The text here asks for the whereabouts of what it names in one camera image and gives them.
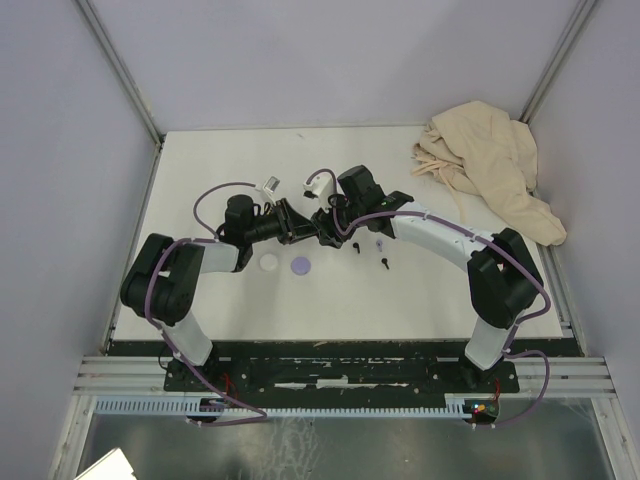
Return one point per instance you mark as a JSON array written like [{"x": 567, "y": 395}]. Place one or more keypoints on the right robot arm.
[{"x": 503, "y": 279}]

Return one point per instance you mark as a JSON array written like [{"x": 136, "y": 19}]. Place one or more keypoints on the beige cloth bag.
[{"x": 477, "y": 149}]

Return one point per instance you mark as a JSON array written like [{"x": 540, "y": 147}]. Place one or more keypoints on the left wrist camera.
[{"x": 268, "y": 187}]

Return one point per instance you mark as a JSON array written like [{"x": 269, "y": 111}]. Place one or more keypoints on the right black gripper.
[{"x": 324, "y": 222}]

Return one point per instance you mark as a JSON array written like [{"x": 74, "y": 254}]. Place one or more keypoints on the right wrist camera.
[{"x": 320, "y": 187}]

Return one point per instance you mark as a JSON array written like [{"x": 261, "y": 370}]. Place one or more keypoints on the aluminium frame rail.
[{"x": 137, "y": 376}]

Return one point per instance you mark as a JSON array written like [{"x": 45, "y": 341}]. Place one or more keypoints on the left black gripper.
[{"x": 292, "y": 223}]

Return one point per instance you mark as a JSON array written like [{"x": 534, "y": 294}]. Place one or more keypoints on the purple earbud case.
[{"x": 300, "y": 265}]

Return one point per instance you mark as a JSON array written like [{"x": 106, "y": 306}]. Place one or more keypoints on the white earbud case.
[{"x": 269, "y": 262}]

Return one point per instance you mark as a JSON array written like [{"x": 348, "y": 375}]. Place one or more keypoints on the white paper corner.
[{"x": 112, "y": 466}]

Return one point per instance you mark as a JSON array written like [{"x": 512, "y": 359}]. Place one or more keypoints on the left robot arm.
[{"x": 161, "y": 284}]

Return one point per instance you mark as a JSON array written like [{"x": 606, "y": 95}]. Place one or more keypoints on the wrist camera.
[
  {"x": 320, "y": 187},
  {"x": 268, "y": 187}
]

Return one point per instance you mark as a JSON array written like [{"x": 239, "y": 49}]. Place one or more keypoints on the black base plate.
[{"x": 341, "y": 374}]

